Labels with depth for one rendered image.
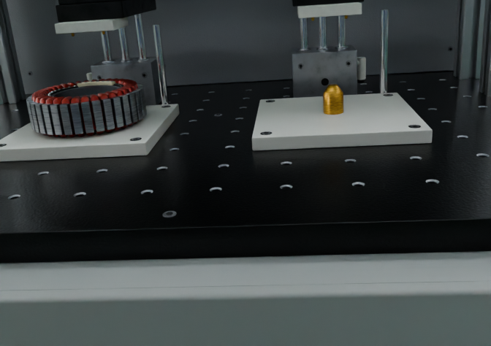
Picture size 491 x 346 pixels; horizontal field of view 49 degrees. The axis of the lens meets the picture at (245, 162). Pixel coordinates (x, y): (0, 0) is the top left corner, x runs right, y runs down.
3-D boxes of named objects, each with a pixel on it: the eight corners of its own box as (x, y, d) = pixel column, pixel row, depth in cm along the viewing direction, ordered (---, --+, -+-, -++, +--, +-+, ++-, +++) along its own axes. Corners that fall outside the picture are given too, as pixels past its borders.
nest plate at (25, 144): (147, 155, 47) (145, 141, 46) (-16, 163, 48) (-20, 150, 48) (180, 114, 61) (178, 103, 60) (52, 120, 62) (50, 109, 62)
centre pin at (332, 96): (344, 114, 51) (344, 85, 50) (324, 114, 51) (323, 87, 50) (342, 109, 53) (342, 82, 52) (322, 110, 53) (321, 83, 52)
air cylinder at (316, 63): (357, 95, 63) (357, 49, 61) (293, 99, 64) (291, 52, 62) (352, 87, 68) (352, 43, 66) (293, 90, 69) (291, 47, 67)
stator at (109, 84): (128, 137, 48) (123, 96, 47) (11, 141, 49) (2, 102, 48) (158, 108, 59) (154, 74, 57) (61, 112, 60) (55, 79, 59)
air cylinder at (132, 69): (156, 106, 65) (150, 60, 63) (96, 109, 66) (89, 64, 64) (165, 97, 70) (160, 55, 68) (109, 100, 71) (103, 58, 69)
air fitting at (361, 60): (366, 82, 63) (366, 58, 63) (356, 83, 64) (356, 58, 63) (364, 81, 65) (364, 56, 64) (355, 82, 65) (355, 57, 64)
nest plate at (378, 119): (432, 143, 44) (432, 128, 44) (252, 151, 46) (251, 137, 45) (397, 103, 59) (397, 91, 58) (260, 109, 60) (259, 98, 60)
